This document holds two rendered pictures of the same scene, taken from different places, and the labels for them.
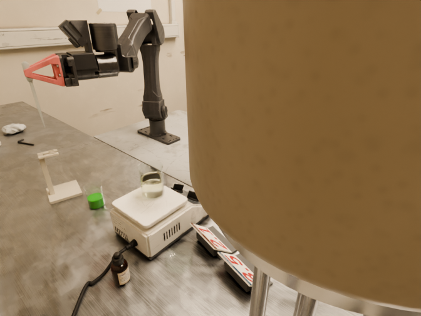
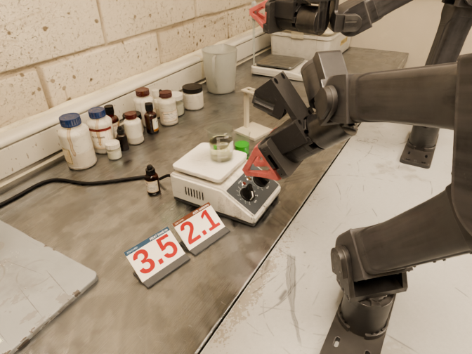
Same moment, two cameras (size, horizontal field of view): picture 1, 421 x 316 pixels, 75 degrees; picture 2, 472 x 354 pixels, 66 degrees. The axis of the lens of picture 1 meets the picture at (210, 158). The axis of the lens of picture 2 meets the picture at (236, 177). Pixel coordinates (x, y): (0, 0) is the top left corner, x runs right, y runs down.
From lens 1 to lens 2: 0.68 m
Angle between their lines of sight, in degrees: 68
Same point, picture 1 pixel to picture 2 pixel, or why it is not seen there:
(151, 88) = not seen: hidden behind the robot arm
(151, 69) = (438, 45)
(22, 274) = (159, 149)
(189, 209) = (215, 190)
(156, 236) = (178, 182)
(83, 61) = (282, 9)
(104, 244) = not seen: hidden behind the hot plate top
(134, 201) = (206, 152)
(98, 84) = not seen: outside the picture
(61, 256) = (175, 157)
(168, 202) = (208, 169)
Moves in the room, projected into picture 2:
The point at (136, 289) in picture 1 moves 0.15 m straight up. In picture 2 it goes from (145, 199) to (133, 138)
